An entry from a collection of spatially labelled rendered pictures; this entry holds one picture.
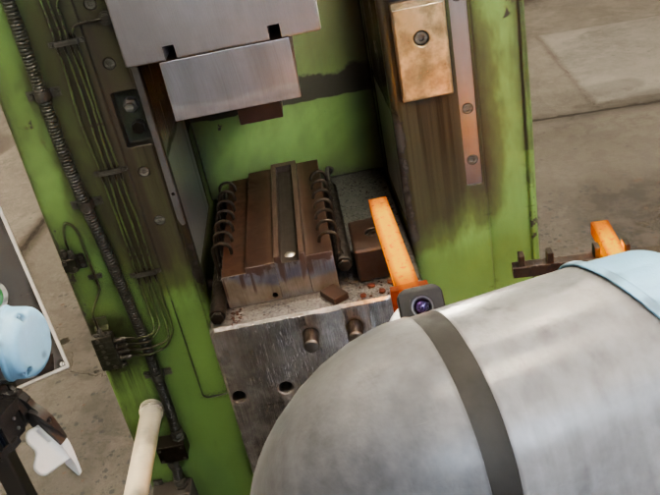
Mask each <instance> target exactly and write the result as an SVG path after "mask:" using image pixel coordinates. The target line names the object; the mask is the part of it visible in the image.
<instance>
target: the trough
mask: <svg viewBox="0 0 660 495"><path fill-rule="evenodd" d="M275 174H276V197H277V222H278V247H279V258H280V260H281V263H285V262H290V261H295V260H299V250H298V238H297V227H296V215H295V205H294V193H293V182H292V170H291V165H285V166H280V167H275ZM289 251H293V252H294V253H295V255H294V256H292V257H285V253H287V252H289Z"/></svg>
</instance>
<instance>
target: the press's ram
mask: <svg viewBox="0 0 660 495"><path fill-rule="evenodd" d="M105 2H106V5H107V9H108V12H109V15H110V18H111V21H112V25H113V28H114V30H115V33H116V37H117V40H118V43H119V46H120V49H121V53H122V56H123V59H124V62H125V65H126V67H127V68H133V67H138V66H143V65H148V64H153V63H158V62H163V61H166V59H167V57H168V54H169V52H170V50H171V47H172V45H174V48H175V52H176V56H177V58H183V57H188V56H192V55H197V54H202V53H207V52H212V51H217V50H222V49H227V48H232V47H237V46H242V45H247V44H252V43H256V42H261V41H266V40H270V29H269V26H272V25H277V24H279V27H280V31H281V36H282V37H286V36H291V35H296V34H301V33H306V32H311V31H316V30H320V29H321V24H320V19H319V14H318V8H317V3H316V0H105Z"/></svg>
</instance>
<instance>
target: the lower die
mask: <svg viewBox="0 0 660 495"><path fill-rule="evenodd" d="M285 165H291V170H292V182H293V193H294V205H295V215H296V227H297V238H298V250H299V260H295V261H290V262H285V263H281V260H280V258H279V247H278V222H277V197H276V174H275V167H280V166H285ZM315 170H319V167H318V162H317V159H315V160H310V161H305V162H301V163H296V161H295V160H293V161H288V162H283V163H278V164H273V165H271V169H270V170H265V171H260V172H254V173H249V174H248V178H246V179H241V180H236V181H232V183H234V184H235V185H236V187H237V191H236V192H234V188H233V187H232V186H231V185H229V191H231V192H233V193H234V194H235V195H236V199H237V200H236V201H234V200H233V197H232V195H231V194H229V195H228V199H230V200H232V201H233V202H234V204H235V206H236V211H235V212H234V211H233V207H232V205H231V204H230V203H228V206H227V209H229V210H231V211H232V212H233V213H234V215H235V219H234V220H232V217H231V215H230V214H229V213H227V218H226V220H229V221H231V222H232V224H233V225H234V228H235V231H234V232H233V233H232V230H231V227H230V225H229V224H227V223H226V229H225V231H228V232H230V233H231V234H232V236H233V238H234V240H233V241H232V242H231V241H230V238H229V236H228V235H226V234H225V240H224V242H225V243H228V244H229V245H230V246H231V247H232V250H233V254H231V255H230V253H229V250H228V248H227V247H225V246H224V250H223V261H222V272H221V280H222V284H223V287H224V291H225V294H226V298H227V301H228V304H229V308H234V307H239V306H244V305H250V304H255V303H264V302H269V301H274V300H279V299H282V298H288V297H293V296H298V295H304V294H309V293H314V292H319V291H321V290H322V289H324V288H326V287H328V286H330V285H332V284H334V285H336V286H338V287H339V288H340V284H339V278H338V273H337V267H336V261H335V255H334V250H333V244H332V238H331V234H326V235H323V236H322V238H321V243H318V242H317V237H318V235H319V234H320V233H321V232H323V231H326V230H330V227H329V222H324V223H322V224H321V225H320V226H319V231H316V230H315V227H316V224H317V223H318V222H319V221H320V220H322V219H326V218H327V219H328V215H327V211H322V212H320V213H319V214H318V216H317V218H318V219H317V220H315V219H314V214H315V212H316V211H317V210H318V209H320V208H324V207H325V208H326V203H325V201H319V202H318V203H317V204H316V209H313V208H312V206H313V204H314V202H315V201H316V200H317V199H319V198H321V197H324V192H317V193H316V194H315V199H311V195H312V193H313V192H314V191H315V190H316V189H319V188H323V187H322V182H318V183H316V184H314V186H313V190H311V189H310V185H311V183H312V182H313V181H314V180H316V179H321V177H320V173H316V174H314V175H313V176H312V181H310V180H309V175H310V174H311V173H312V172H313V171H315ZM273 293H277V294H278V297H277V298H274V297H273V296H272V294H273Z"/></svg>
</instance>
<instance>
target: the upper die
mask: <svg viewBox="0 0 660 495"><path fill-rule="evenodd" d="M269 29H270V40H266V41H261V42H256V43H252V44H247V45H242V46H237V47H232V48H227V49H222V50H217V51H212V52H207V53H202V54H197V55H192V56H188V57H183V58H177V56H176V52H175V48H174V45H172V47H171V50H170V52H169V54H168V57H167V59H166V61H163V62H159V66H160V70H161V73H162V77H163V80H164V83H165V86H166V89H167V93H168V96H169V100H170V103H171V107H172V110H173V114H174V117H175V121H176V122H178V121H183V120H187V119H192V118H197V117H202V116H207V115H212V114H218V113H223V112H228V111H233V110H238V109H243V108H248V107H252V106H257V105H262V104H267V103H272V102H277V101H282V100H287V99H292V98H297V97H301V90H300V83H299V76H298V70H297V63H296V56H295V49H294V42H293V37H292V36H286V37H282V36H281V31H280V27H279V24H277V25H272V26H269Z"/></svg>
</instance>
